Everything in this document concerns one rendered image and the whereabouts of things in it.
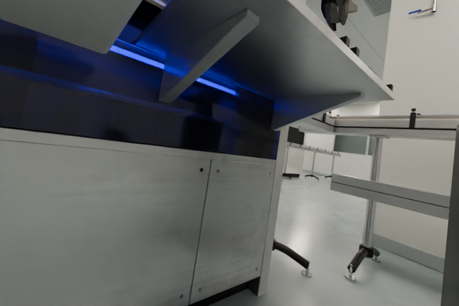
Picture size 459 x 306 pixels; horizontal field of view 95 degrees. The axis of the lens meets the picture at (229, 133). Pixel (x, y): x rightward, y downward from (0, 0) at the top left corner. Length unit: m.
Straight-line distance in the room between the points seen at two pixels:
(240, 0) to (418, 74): 2.05
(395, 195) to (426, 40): 1.34
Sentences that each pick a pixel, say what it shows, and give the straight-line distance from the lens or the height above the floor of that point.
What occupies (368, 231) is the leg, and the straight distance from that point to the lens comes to 1.68.
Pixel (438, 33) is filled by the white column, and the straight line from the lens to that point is 2.43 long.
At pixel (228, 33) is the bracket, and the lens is 0.42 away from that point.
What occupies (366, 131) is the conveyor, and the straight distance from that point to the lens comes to 1.63.
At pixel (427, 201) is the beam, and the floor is 0.50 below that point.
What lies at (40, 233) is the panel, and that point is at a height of 0.39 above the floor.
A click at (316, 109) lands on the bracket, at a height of 0.81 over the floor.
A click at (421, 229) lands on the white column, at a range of 2.20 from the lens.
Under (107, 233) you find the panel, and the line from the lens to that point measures 0.67.
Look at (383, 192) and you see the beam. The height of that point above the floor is 0.50.
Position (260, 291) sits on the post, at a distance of 1.17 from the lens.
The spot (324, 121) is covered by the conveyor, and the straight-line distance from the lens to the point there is 1.54.
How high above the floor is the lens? 0.63
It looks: 3 degrees up
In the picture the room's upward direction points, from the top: 9 degrees clockwise
